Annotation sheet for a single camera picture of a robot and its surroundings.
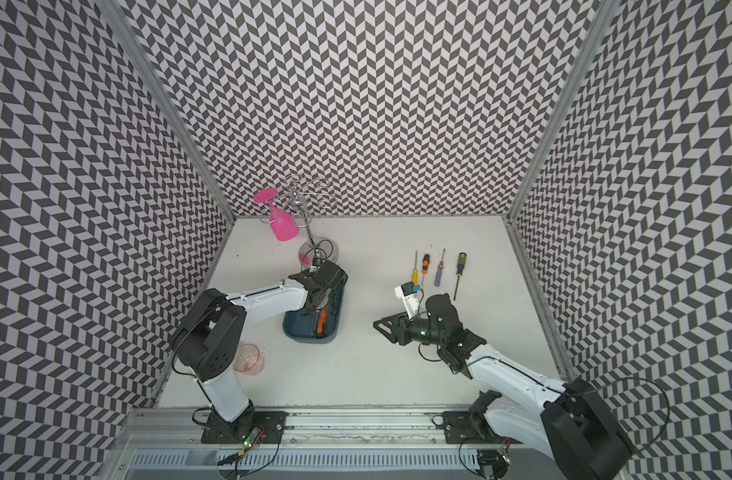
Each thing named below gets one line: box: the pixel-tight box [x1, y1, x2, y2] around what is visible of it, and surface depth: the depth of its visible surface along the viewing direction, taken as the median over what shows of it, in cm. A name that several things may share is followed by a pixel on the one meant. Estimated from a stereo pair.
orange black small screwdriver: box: [421, 253, 430, 289], surface depth 106 cm
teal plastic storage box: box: [282, 278, 348, 343], surface depth 90 cm
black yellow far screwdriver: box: [453, 252, 467, 301], surface depth 104 cm
